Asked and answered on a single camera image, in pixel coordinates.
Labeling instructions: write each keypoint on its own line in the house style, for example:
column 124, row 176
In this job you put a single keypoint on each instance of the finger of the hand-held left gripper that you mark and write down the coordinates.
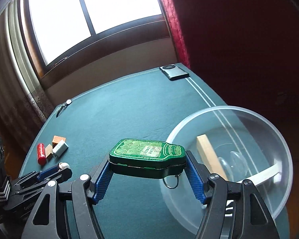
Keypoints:
column 59, row 175
column 48, row 171

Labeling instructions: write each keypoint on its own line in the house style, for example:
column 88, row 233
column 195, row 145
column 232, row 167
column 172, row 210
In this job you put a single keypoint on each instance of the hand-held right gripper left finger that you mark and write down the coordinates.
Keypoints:
column 103, row 179

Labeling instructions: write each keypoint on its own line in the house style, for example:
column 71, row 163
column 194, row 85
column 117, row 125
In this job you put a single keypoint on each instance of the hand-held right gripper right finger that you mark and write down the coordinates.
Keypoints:
column 195, row 179

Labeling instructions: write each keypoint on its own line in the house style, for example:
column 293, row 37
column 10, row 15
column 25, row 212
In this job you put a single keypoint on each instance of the red can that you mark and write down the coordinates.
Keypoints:
column 41, row 154

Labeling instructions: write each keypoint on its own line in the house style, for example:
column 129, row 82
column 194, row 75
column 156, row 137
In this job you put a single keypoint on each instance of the small tan wooden block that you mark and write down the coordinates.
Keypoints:
column 48, row 151

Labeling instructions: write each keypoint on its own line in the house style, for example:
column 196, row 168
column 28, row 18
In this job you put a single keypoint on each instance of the green and white tile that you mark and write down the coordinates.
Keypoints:
column 61, row 148

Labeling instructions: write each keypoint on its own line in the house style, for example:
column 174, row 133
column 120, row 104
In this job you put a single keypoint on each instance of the long light wooden block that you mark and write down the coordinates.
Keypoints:
column 209, row 154

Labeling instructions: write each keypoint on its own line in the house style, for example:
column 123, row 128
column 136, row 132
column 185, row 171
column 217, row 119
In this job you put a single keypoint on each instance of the orange block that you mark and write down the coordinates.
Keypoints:
column 58, row 139

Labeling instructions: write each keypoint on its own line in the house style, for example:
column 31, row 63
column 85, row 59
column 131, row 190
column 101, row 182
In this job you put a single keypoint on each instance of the green tin with keyring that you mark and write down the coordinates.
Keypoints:
column 144, row 151

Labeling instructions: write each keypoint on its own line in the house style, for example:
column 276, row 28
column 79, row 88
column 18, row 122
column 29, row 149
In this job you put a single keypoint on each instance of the long white block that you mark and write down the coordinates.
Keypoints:
column 264, row 174

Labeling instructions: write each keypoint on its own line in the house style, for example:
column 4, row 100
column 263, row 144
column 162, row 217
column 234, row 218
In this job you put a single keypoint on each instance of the clear plastic bowl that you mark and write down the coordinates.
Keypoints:
column 276, row 154

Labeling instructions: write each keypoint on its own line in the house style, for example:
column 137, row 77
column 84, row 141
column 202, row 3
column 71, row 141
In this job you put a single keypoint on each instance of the green table cloth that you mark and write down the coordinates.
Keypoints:
column 127, row 109

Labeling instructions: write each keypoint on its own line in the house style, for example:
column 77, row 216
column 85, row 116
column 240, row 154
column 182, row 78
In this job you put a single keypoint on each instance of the beige patterned curtain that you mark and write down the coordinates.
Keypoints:
column 15, row 79

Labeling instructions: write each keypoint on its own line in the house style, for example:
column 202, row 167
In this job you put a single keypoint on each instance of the black phone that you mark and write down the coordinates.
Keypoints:
column 175, row 73

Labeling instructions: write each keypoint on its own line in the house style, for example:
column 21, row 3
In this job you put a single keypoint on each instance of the red curtain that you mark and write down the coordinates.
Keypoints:
column 239, row 42

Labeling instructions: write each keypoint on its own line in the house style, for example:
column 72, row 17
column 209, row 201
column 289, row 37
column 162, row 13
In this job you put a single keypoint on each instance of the window with brown frame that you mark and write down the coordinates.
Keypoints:
column 64, row 17

